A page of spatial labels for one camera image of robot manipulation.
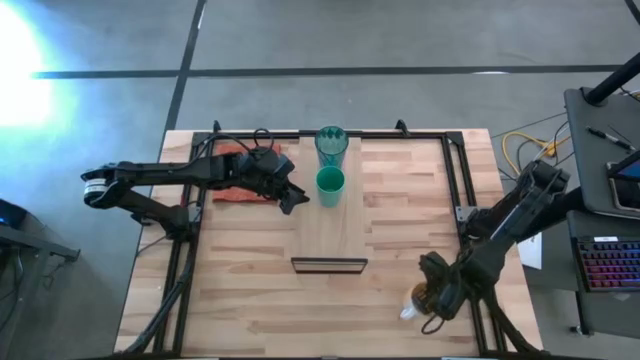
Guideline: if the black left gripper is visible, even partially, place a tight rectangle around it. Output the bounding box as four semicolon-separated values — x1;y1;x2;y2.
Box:
234;148;311;216

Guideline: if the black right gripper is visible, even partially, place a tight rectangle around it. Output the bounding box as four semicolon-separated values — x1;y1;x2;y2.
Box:
416;264;474;322

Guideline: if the small white and amber cup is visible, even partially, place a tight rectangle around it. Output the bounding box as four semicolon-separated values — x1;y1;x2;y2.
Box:
399;282;431;322

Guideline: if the teal opaque plastic cup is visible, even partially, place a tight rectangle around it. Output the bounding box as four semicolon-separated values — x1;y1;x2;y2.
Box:
315;165;347;209

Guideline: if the orange cloth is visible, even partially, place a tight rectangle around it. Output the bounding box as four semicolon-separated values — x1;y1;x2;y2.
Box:
211;141;284;204

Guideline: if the tall transparent teal tumbler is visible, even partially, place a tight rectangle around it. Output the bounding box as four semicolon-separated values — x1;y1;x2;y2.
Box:
314;125;350;169

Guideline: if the white paper sheet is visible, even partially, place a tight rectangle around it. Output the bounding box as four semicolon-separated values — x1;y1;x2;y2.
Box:
516;231;544;271

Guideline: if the backlit black keyboard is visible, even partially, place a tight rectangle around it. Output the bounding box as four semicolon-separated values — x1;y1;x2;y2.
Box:
574;234;640;294

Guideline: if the black side desk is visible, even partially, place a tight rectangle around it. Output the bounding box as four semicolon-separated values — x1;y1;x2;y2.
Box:
563;86;640;221

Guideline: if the tablet with dark case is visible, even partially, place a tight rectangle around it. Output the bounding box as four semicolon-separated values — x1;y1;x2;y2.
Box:
606;149;640;215

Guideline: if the black pen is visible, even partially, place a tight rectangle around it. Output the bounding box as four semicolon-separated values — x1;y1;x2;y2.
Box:
585;125;637;152

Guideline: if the black stand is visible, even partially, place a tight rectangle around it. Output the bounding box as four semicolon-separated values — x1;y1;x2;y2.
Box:
0;198;82;360

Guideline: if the black pole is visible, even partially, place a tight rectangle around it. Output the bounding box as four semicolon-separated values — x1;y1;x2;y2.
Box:
583;51;640;107

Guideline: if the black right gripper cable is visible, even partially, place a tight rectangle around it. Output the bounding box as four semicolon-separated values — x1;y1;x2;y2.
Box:
421;313;447;336

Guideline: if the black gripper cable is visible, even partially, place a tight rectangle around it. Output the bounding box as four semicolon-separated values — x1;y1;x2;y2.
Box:
421;313;447;336
196;127;276;154

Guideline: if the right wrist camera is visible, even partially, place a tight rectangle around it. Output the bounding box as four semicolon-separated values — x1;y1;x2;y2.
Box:
418;251;451;281

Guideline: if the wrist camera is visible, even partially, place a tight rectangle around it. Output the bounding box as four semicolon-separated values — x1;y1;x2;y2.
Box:
269;152;297;177
418;251;451;281

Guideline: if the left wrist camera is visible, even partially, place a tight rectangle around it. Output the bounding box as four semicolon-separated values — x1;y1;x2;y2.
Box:
269;152;297;177

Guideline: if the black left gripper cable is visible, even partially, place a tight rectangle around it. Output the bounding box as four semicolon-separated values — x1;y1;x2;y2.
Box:
196;127;276;154

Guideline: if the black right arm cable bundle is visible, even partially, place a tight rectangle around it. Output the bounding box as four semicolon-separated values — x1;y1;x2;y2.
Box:
480;288;539;357

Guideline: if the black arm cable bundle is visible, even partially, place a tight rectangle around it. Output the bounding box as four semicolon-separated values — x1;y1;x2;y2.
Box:
480;288;539;357
122;239;202;357

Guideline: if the black metal table frame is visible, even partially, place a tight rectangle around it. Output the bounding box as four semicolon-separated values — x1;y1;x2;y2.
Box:
149;119;504;357

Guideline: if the black left arm cable bundle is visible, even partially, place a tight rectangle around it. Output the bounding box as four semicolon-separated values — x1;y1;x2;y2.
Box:
122;239;202;357

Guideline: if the yellow cable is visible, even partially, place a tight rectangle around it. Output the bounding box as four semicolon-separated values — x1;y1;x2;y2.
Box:
501;130;572;177

